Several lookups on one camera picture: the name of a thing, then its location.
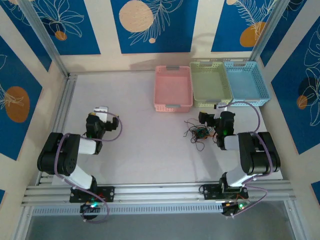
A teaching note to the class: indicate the green perforated plastic basket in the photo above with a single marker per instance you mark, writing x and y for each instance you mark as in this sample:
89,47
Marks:
211,85

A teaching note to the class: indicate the pink perforated plastic basket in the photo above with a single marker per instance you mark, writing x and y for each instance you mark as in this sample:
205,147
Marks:
172,87

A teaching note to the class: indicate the blue perforated plastic basket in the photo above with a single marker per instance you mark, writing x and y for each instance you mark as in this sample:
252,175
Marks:
243,83

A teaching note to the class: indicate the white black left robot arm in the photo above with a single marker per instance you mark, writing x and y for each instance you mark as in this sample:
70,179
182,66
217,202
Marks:
50,155

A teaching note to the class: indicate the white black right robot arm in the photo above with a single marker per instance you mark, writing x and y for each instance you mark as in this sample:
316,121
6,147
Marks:
257,160

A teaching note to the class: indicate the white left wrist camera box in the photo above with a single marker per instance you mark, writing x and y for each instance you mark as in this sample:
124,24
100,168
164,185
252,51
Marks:
102,116

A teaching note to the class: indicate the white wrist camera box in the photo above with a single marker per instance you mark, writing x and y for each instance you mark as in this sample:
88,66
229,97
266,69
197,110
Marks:
221,105
102,116

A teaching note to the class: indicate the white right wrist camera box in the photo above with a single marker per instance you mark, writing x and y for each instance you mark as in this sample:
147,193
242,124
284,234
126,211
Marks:
221,105

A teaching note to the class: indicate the aluminium side rail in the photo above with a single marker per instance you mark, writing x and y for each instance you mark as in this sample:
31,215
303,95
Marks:
64,107

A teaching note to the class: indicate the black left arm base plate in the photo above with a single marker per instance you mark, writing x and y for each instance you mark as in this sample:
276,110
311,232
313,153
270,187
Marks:
110,193

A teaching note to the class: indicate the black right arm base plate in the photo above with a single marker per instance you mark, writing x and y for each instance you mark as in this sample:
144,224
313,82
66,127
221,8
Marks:
208,191

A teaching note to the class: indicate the aluminium table frame rail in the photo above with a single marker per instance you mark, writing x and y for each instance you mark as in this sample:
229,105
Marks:
160,192

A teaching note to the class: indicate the aluminium corner post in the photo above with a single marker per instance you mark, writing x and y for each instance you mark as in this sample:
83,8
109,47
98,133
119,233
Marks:
267,32
42,32

